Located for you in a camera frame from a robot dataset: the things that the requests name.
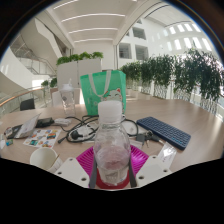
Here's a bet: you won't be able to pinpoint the black power adapter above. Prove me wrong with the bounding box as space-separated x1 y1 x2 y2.
36 117 54 128

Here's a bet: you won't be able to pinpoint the green cat-print tote bag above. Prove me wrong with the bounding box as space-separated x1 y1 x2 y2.
79 69 128 117

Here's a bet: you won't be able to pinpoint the dark blue keyboard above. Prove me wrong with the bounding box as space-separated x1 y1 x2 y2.
136 115 192 151

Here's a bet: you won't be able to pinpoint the white grid-pattern cup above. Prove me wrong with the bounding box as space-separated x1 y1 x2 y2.
29 147 64 174

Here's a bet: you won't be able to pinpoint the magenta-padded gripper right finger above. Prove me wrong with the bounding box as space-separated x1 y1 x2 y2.
127 144 175 189

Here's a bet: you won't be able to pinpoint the black chair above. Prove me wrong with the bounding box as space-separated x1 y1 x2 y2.
19 97 36 112

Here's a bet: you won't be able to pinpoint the clear plastic water bottle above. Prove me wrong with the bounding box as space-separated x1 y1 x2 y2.
92 100 132 187

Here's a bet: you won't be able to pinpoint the black flat case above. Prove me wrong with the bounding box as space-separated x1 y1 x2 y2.
4 124 24 140

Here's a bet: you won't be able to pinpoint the white power adapter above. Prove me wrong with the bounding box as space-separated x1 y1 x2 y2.
54 118 72 127

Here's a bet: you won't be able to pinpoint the brown planter with bushes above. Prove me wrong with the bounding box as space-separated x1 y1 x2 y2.
40 77 58 96

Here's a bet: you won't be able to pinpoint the clear tumbler with lid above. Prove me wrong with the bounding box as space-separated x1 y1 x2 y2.
59 78 77 118

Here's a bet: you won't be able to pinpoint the colourful sticker sheet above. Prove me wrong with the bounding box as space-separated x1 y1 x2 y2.
22 128 63 149

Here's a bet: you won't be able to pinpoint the white chair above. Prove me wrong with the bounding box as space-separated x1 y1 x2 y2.
50 87 83 108

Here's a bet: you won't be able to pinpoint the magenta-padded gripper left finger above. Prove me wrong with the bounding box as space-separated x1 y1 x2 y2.
53 145 98 190

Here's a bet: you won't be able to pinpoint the ceiling light strips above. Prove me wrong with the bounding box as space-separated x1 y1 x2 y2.
53 0 139 44

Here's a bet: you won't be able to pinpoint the white cabinet topped with plants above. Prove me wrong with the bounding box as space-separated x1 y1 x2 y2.
55 51 104 90

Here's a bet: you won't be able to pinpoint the white tissue pack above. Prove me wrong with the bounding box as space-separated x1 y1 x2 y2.
156 142 178 168

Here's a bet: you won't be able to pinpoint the white paper packet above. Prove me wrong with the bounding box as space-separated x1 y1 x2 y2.
129 138 144 150

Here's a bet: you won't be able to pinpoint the gold spoon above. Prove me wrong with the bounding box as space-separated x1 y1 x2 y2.
49 154 60 166

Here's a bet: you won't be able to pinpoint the black tangled cables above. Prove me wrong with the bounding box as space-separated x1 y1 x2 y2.
57 114 139 144

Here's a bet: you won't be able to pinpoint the keys with black fob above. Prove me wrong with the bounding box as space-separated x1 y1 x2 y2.
135 130 164 146

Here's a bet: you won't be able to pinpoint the row of green hedge plants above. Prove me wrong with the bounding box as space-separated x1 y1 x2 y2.
119 48 224 116

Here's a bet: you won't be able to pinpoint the glass railing with wooden handrail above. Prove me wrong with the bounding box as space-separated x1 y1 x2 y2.
0 84 46 116

